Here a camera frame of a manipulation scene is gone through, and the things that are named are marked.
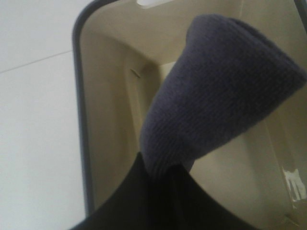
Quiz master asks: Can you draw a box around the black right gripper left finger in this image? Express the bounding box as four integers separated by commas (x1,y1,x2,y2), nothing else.
74,153,173,230

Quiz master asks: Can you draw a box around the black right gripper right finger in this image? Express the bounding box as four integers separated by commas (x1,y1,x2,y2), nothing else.
167,166,255,230

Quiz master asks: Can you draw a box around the dark grey towel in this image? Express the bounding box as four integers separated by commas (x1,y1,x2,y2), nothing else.
140,14,307,178

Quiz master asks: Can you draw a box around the beige bin with grey rim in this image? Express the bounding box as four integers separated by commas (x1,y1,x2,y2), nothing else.
72,0,307,230

